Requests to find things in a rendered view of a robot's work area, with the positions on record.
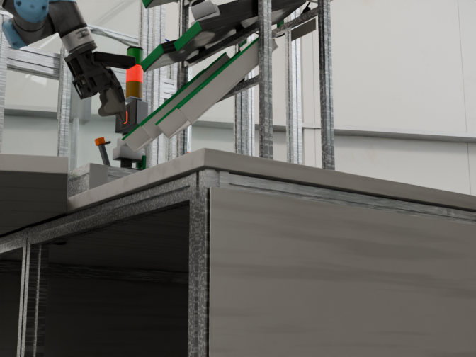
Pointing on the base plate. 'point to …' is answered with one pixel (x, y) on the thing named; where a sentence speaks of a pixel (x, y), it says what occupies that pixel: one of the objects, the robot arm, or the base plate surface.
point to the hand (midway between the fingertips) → (125, 117)
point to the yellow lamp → (134, 89)
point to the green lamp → (136, 54)
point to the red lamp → (134, 74)
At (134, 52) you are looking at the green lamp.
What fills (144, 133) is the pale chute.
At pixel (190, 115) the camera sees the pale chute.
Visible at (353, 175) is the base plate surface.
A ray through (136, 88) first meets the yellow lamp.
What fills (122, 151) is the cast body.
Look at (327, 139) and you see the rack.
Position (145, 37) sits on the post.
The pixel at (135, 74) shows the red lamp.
